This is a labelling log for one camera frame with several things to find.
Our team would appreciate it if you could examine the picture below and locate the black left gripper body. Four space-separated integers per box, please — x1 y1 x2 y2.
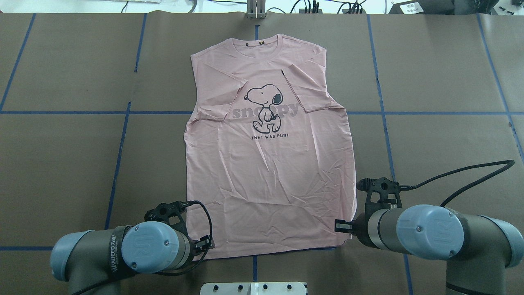
187 234 213 259

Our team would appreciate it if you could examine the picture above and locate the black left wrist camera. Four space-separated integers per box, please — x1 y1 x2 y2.
144 201 192 236

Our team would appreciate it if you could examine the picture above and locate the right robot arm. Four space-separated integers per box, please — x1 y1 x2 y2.
334 204 523 295

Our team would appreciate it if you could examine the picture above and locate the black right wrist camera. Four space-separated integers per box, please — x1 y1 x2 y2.
356 177 413 212

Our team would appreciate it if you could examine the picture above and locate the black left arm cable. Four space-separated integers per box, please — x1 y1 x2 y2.
74 200 214 295

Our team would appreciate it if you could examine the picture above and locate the black box white label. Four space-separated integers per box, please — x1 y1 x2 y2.
387 0 455 15

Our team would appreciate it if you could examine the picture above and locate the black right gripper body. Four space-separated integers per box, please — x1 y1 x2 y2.
334 213 381 248

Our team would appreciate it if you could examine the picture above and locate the pink Snoopy t-shirt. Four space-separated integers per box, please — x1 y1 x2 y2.
185 34 356 259

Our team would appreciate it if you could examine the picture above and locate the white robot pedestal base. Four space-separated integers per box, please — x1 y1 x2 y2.
200 281 308 295

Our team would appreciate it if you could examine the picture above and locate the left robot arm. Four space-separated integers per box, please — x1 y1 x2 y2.
50 221 214 295

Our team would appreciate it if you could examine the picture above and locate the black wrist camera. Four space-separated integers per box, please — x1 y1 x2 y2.
356 177 413 212
144 201 192 236

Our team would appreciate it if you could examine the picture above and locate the aluminium frame post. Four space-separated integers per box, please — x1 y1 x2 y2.
246 0 267 19

